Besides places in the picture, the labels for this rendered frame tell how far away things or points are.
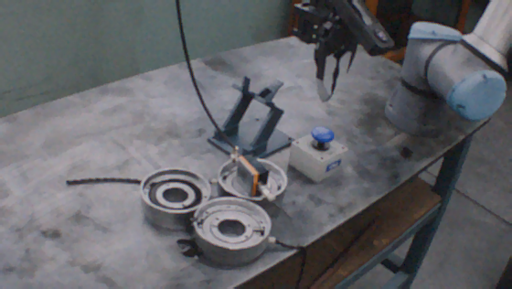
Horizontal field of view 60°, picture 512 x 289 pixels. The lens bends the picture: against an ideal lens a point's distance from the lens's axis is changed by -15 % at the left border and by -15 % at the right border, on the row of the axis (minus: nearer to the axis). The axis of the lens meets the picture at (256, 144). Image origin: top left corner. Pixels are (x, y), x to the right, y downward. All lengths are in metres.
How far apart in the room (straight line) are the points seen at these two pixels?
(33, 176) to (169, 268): 0.31
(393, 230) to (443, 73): 0.43
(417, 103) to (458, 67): 0.17
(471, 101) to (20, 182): 0.80
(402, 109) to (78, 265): 0.72
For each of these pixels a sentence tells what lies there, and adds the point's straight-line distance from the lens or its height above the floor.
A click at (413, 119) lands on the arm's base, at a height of 0.83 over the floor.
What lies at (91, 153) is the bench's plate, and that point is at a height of 0.80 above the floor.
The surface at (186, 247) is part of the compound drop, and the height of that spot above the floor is 0.80.
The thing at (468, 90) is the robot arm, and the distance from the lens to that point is 0.92.
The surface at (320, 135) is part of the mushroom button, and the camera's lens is 0.85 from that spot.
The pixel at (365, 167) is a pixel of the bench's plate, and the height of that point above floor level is 0.80.
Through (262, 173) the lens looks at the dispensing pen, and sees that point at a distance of 0.75.
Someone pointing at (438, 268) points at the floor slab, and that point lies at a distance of 2.01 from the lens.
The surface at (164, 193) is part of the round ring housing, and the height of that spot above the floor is 0.82.
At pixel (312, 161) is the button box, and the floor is 0.83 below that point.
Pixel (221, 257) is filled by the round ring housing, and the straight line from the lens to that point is 0.68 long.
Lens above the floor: 1.30
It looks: 32 degrees down
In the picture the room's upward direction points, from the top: 8 degrees clockwise
